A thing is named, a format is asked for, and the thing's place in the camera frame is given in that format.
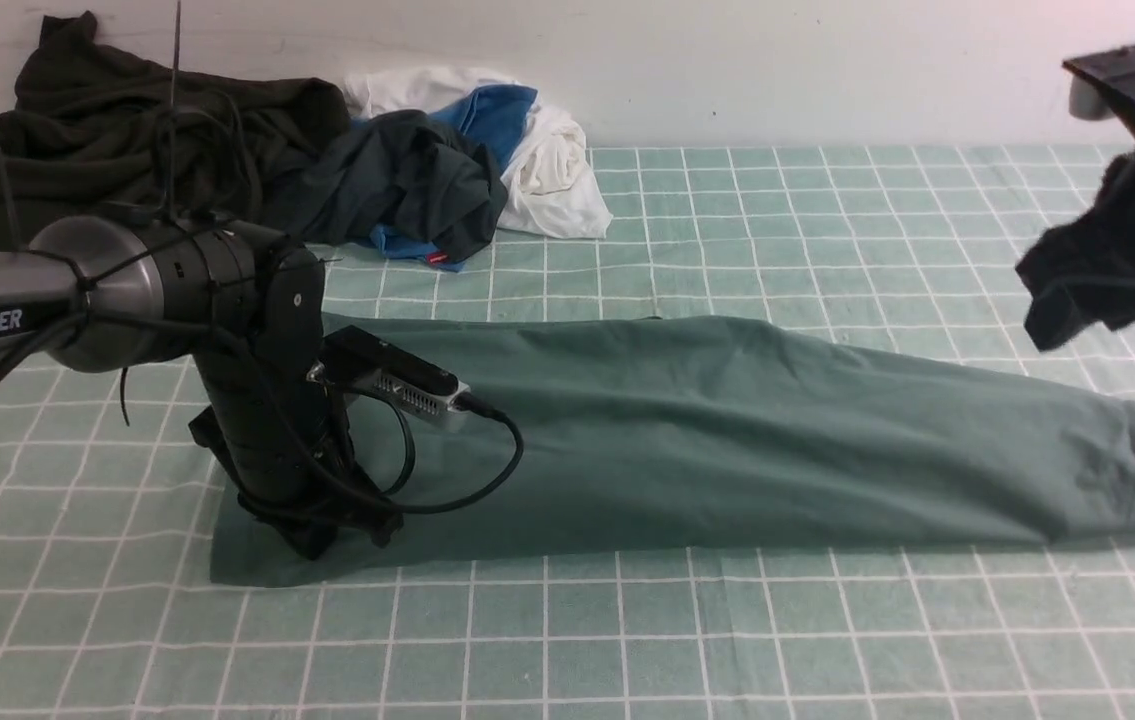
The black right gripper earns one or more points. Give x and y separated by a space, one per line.
1083 272

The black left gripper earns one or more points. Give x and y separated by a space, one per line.
267 424

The green long sleeve shirt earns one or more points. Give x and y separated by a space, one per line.
720 432

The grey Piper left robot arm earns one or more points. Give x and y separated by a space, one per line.
98 295

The green checkered table cloth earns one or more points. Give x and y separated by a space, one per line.
106 611

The dark grey crumpled garment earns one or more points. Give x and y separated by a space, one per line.
343 193

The white crumpled garment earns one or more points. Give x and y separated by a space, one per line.
552 187

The blue crumpled garment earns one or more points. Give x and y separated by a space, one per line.
492 115

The dark olive crumpled garment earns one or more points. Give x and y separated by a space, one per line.
94 124

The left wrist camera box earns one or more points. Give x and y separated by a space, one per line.
357 362

